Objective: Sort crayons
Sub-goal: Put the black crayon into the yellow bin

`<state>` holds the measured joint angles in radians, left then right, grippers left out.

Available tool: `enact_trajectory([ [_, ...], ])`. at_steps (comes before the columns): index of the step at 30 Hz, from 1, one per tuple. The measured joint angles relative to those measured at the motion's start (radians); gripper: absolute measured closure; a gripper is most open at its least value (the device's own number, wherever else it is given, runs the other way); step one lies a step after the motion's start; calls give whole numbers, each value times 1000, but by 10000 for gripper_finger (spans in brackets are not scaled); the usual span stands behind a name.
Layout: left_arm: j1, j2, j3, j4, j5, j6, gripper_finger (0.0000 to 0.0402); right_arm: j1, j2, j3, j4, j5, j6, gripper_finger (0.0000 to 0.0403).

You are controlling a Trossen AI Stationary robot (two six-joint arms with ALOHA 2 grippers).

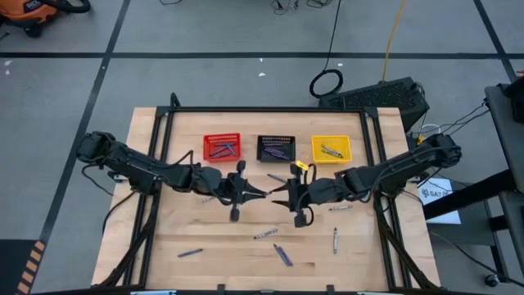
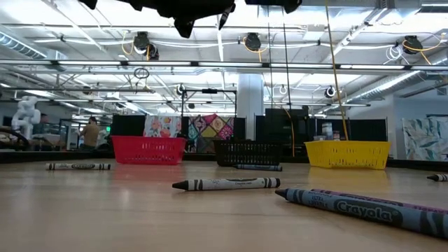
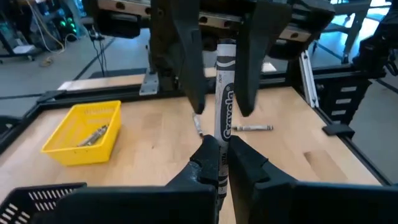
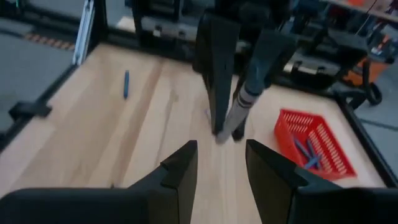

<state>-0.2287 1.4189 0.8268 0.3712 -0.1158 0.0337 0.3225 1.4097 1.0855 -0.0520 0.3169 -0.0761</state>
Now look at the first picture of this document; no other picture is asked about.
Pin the black plastic basket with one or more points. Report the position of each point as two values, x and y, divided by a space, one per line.
262 157

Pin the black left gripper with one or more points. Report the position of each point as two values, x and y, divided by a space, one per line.
237 192

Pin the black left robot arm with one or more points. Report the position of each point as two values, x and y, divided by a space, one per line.
143 168

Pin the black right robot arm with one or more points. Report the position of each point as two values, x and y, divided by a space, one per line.
409 164

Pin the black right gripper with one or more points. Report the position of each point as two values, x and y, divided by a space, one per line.
301 196

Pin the black box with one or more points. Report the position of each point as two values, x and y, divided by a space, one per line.
516 96

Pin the orange shop vacuum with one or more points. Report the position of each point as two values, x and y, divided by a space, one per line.
24 12

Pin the yellow tag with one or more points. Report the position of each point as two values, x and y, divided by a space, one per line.
302 165

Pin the grey desk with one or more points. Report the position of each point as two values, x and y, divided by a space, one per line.
505 135

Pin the black perforated computer case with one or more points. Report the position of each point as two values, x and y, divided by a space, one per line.
376 98

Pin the white paper sign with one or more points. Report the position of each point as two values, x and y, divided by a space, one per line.
448 215

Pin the black caster wheel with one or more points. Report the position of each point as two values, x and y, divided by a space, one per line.
492 280

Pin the yellow plastic basket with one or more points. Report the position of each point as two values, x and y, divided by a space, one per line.
346 141

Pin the red plastic basket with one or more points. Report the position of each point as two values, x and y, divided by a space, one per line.
206 157

